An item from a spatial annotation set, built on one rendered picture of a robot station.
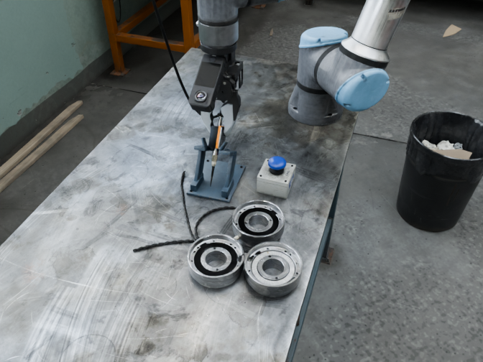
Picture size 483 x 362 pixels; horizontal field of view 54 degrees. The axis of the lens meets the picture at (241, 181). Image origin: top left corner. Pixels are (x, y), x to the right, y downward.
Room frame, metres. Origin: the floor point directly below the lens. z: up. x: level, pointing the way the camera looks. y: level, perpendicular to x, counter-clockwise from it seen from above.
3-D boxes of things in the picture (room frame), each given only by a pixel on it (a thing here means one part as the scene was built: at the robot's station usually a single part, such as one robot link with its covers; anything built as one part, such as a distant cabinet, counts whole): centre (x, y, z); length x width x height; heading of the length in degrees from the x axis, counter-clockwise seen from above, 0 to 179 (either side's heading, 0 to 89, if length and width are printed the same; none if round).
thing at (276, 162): (0.81, -0.08, 0.85); 0.04 x 0.04 x 0.05
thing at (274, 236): (0.67, -0.03, 0.82); 0.10 x 0.10 x 0.04
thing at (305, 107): (1.12, -0.20, 0.85); 0.15 x 0.15 x 0.10
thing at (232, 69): (0.87, 0.04, 1.06); 0.09 x 0.08 x 0.12; 164
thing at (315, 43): (1.12, -0.21, 0.97); 0.13 x 0.12 x 0.14; 24
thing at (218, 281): (0.57, 0.05, 0.82); 0.10 x 0.10 x 0.04
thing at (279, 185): (0.81, -0.08, 0.82); 0.08 x 0.07 x 0.05; 161
